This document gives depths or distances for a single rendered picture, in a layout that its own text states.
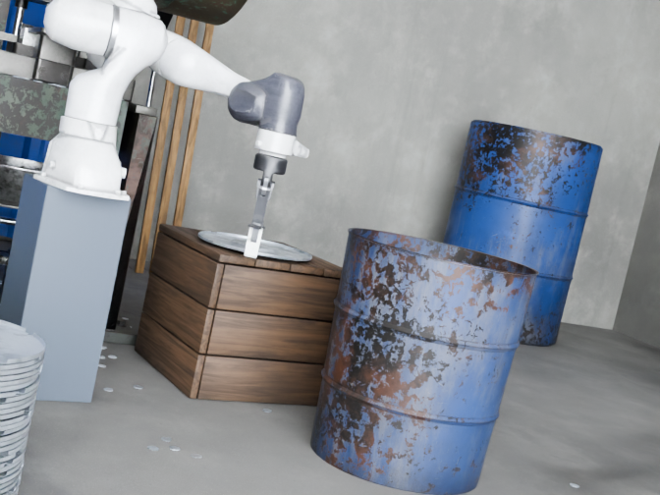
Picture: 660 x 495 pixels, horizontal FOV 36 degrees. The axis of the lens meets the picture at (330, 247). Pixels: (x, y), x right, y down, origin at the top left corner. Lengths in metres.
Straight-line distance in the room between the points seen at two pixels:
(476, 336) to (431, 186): 2.78
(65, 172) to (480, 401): 0.97
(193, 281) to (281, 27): 2.14
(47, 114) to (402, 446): 1.30
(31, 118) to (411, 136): 2.35
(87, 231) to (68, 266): 0.08
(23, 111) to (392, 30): 2.28
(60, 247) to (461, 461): 0.93
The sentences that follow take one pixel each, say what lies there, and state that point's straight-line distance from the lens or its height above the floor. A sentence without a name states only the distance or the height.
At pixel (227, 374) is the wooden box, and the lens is 2.43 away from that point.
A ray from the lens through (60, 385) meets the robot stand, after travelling 2.22.
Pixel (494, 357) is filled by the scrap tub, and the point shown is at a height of 0.30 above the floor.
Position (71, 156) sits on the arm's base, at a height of 0.51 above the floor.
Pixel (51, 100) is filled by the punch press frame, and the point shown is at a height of 0.60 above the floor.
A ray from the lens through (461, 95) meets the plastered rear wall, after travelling 4.82.
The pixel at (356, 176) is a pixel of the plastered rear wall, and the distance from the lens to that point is 4.59.
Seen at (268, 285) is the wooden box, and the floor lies 0.29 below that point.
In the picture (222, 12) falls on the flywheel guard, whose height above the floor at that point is 0.95.
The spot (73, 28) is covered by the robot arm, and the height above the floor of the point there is 0.77.
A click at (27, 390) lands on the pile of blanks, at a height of 0.20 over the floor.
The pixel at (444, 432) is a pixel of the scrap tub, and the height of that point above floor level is 0.13.
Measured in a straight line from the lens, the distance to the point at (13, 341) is 1.67.
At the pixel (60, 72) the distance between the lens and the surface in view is 2.81.
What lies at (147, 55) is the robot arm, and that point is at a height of 0.75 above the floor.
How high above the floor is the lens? 0.66
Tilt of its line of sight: 6 degrees down
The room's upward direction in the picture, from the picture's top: 12 degrees clockwise
